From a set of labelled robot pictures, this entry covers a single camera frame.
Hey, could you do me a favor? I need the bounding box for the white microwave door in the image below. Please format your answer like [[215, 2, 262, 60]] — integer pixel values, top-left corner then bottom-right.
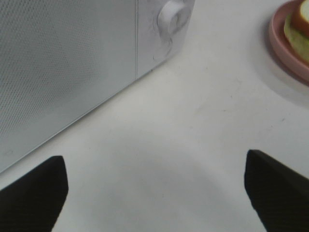
[[0, 0, 137, 170]]

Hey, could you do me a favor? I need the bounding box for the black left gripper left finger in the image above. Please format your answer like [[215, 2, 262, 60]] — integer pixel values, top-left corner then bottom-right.
[[0, 156, 69, 232]]

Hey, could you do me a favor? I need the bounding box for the white timer knob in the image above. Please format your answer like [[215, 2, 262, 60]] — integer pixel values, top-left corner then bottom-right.
[[157, 0, 191, 40]]

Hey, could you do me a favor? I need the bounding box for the white round door button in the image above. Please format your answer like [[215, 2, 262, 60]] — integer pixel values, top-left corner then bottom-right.
[[153, 39, 173, 61]]

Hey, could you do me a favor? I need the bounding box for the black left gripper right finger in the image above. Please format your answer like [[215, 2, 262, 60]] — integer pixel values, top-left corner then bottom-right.
[[244, 150, 309, 232]]

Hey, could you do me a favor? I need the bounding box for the white microwave oven body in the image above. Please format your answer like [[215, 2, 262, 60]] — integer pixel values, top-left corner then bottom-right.
[[137, 0, 195, 78]]

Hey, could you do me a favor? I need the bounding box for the toast sandwich with lettuce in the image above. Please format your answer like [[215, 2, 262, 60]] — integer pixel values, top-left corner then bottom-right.
[[284, 0, 309, 63]]

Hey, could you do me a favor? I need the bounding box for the pink round plate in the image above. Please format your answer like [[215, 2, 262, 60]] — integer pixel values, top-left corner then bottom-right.
[[268, 0, 309, 85]]

